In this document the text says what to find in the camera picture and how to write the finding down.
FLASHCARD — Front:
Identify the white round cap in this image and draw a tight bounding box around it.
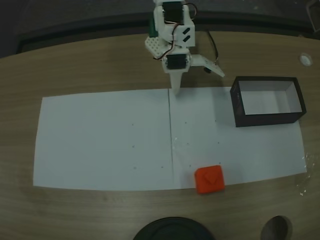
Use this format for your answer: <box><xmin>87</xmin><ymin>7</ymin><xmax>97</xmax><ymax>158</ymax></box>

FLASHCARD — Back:
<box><xmin>299</xmin><ymin>52</ymin><xmax>312</xmax><ymax>66</ymax></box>

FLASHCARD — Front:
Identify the black round-base stand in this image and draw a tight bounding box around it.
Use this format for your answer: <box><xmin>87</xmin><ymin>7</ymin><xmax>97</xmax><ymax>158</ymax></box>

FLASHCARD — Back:
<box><xmin>132</xmin><ymin>216</ymin><xmax>213</xmax><ymax>240</ymax></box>

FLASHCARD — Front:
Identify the black power cable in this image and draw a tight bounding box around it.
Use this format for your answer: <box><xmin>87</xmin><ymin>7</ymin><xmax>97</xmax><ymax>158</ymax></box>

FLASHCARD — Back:
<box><xmin>206</xmin><ymin>29</ymin><xmax>221</xmax><ymax>63</ymax></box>

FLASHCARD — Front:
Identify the white paper sheet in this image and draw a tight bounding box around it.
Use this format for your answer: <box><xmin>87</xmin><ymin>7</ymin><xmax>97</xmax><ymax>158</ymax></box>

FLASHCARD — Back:
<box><xmin>33</xmin><ymin>89</ymin><xmax>175</xmax><ymax>192</ymax></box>
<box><xmin>168</xmin><ymin>86</ymin><xmax>308</xmax><ymax>190</ymax></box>

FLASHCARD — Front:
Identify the green circuit board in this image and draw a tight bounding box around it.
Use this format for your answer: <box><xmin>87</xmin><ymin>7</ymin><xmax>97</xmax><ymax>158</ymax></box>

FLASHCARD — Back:
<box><xmin>149</xmin><ymin>18</ymin><xmax>159</xmax><ymax>38</ymax></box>

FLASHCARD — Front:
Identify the dark box white inside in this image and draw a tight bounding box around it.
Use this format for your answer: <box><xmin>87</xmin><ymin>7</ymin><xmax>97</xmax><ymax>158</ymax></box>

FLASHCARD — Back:
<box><xmin>229</xmin><ymin>76</ymin><xmax>307</xmax><ymax>128</ymax></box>

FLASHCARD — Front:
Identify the orange cube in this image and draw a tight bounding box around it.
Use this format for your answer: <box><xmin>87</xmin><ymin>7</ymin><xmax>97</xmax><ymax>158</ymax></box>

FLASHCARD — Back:
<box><xmin>194</xmin><ymin>164</ymin><xmax>226</xmax><ymax>195</ymax></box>

